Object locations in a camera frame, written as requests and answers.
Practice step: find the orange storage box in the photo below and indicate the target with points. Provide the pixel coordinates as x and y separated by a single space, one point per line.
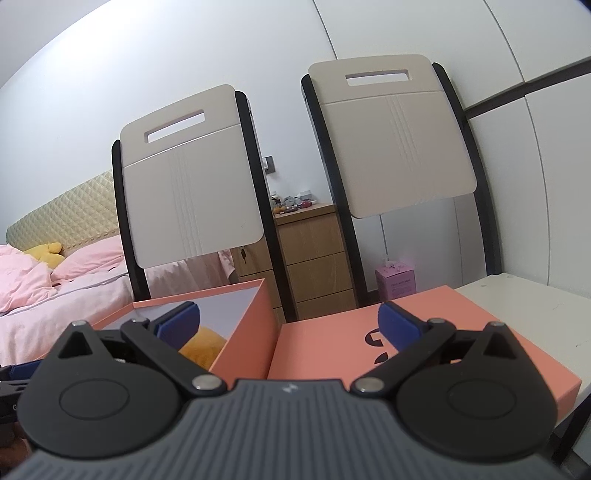
249 332

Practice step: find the yellow stuffed toy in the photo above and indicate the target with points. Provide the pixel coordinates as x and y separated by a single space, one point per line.
44 253

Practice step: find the wooden drawer nightstand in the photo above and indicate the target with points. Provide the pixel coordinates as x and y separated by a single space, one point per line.
314 258

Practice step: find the white desktop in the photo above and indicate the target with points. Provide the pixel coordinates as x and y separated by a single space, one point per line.
535 314

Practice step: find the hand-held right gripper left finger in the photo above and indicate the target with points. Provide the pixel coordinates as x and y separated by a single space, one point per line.
178 323

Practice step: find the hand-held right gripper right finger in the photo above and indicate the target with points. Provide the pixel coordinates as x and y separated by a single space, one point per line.
398 325

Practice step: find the pink carton box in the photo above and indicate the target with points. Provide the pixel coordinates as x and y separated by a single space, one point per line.
396 281

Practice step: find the pink pillow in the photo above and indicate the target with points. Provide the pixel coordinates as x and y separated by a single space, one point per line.
90 263

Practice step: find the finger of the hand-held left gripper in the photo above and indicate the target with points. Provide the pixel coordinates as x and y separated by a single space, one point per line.
19 370

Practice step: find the white wardrobe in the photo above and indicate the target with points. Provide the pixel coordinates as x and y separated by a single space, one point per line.
545 184

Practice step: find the yellow plush toy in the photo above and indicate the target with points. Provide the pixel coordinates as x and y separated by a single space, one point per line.
205 346

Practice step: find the grey wall socket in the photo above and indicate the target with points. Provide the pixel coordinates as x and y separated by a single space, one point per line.
269 164

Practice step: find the orange box lid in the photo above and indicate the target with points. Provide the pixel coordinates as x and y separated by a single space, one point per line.
332 350

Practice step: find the small white box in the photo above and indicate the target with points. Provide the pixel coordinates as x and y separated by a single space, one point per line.
304 194

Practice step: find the beige folding chair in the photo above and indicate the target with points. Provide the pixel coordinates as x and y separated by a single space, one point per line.
184 184
397 138

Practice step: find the bed with pink bedding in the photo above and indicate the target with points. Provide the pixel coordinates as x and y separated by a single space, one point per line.
69 304

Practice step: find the pink duvet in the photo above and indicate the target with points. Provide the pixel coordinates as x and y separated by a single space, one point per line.
21 281

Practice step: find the beige quilted headboard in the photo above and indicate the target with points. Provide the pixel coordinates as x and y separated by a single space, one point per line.
69 207

